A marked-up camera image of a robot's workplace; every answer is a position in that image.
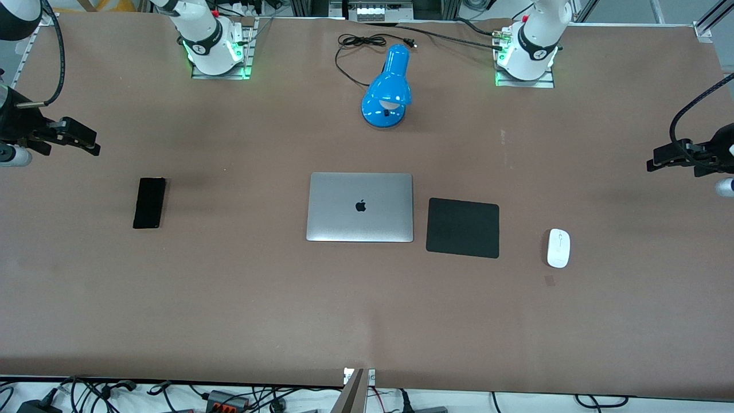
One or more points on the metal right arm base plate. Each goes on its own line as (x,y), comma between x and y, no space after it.
(200,75)

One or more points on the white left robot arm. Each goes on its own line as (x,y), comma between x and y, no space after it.
(533,46)

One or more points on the black power adapter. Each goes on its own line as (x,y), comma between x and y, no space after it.
(35,406)

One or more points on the aluminium corner rail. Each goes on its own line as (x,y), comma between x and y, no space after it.
(714,17)

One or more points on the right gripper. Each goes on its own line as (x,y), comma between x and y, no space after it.
(16,123)

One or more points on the grey metal camera stand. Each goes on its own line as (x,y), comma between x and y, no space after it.
(351,396)

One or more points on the black orange connector box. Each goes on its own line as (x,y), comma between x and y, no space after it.
(226,400)

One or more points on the white label bracket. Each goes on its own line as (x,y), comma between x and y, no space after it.
(371,377)

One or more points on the aluminium frame profile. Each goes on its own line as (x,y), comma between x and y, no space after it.
(450,8)
(309,7)

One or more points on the black mouse pad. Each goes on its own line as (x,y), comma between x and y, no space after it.
(462,228)

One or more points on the white power strip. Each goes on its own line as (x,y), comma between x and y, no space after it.
(373,11)

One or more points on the black smartphone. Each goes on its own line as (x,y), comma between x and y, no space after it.
(149,203)

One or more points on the silver laptop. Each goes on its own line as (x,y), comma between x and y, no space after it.
(359,221)

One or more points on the yellow cardboard piece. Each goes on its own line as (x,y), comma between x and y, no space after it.
(117,4)

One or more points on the aluminium table edge rail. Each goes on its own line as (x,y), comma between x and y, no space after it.
(26,57)

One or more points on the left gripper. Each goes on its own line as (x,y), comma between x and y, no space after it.
(715,150)

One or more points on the white computer mouse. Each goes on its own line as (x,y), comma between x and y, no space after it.
(558,248)

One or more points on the blue desk lamp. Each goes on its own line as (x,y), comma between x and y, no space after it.
(390,86)

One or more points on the black plug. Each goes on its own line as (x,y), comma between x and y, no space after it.
(405,401)

